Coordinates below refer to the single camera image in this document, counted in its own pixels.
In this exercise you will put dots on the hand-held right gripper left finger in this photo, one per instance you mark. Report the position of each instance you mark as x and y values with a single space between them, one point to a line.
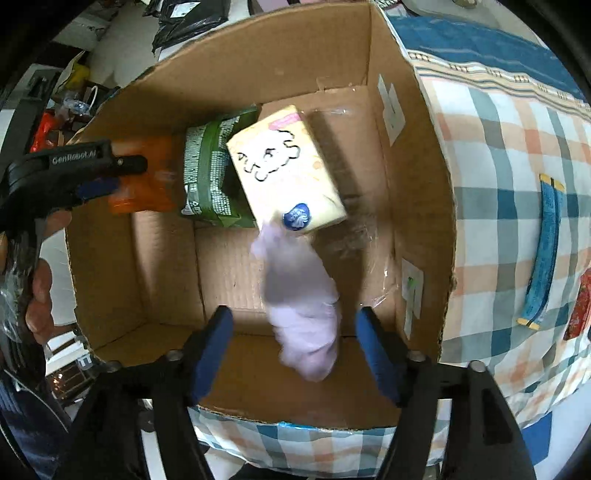
213 347

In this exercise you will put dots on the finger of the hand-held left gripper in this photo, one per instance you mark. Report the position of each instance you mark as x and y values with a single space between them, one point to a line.
122 168

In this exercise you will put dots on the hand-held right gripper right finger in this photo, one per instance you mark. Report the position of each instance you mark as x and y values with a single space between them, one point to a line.
375 350

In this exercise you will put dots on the orange packet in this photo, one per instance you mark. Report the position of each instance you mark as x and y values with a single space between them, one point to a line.
143 177

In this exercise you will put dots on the lilac soft cloth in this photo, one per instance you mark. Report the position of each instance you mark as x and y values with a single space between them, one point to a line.
302 304

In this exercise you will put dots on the green snack packet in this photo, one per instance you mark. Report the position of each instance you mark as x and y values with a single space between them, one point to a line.
210 170

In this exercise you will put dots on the cardboard box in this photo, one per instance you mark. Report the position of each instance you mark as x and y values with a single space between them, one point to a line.
258 221

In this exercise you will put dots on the yellow tissue pack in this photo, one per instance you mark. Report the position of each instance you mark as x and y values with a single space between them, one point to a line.
286 170

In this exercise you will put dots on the person's left hand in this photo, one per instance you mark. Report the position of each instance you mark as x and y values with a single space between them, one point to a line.
42 272

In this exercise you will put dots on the black plastic bag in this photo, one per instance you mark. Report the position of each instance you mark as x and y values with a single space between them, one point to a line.
187 21

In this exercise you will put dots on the plaid bed sheet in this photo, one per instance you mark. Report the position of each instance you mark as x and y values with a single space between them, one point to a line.
503 207

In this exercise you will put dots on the blue yellow strip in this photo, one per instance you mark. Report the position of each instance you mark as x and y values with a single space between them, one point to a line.
544 251

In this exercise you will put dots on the red packet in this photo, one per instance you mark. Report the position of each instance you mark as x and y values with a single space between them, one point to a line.
582 307

